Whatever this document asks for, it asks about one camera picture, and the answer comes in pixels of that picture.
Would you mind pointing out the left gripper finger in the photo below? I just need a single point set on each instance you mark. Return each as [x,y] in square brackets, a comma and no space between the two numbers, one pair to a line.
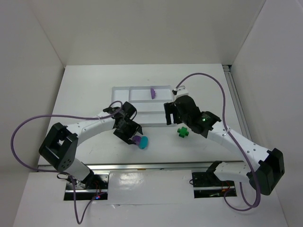
[131,128]
[124,136]

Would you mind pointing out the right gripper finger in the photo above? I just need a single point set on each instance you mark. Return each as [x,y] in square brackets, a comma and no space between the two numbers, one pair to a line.
[177,119]
[170,111]

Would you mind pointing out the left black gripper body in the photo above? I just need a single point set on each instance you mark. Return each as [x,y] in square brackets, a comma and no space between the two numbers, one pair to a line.
[129,132]

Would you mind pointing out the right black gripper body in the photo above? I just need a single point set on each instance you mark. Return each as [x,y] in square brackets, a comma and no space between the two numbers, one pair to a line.
[171,113]

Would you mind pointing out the purple square lego brick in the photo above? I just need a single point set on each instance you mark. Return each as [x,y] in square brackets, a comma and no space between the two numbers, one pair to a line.
[137,139]

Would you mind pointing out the green cross lego stack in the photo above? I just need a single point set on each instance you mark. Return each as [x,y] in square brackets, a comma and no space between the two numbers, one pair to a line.
[182,132]

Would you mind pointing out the teal rounded lego brick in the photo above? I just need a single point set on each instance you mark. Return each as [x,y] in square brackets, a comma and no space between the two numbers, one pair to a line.
[143,142]

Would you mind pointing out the purple rounded lego brick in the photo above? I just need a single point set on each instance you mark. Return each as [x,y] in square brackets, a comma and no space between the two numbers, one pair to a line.
[153,93]

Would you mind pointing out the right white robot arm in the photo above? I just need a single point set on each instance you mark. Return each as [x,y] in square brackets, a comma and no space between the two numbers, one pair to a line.
[262,168]

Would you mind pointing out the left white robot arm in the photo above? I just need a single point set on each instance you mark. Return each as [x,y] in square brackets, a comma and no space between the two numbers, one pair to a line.
[61,142]

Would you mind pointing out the white divided sorting tray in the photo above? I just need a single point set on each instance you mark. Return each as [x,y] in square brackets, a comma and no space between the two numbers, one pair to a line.
[150,112]

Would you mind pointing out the aluminium front rail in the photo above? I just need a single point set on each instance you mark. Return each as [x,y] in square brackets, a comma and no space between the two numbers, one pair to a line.
[150,166]

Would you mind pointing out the aluminium rail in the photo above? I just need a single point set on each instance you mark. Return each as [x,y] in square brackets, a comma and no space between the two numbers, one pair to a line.
[236,101]
[150,166]

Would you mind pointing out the aluminium right side rail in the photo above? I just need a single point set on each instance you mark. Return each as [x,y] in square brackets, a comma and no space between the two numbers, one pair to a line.
[236,101]

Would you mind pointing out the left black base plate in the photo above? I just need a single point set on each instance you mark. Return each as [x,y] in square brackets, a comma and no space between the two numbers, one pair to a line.
[98,188]

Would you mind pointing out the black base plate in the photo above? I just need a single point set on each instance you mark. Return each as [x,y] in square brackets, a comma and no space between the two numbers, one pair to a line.
[206,185]
[98,188]

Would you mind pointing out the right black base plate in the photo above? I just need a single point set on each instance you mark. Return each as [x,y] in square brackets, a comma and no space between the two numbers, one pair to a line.
[206,185]

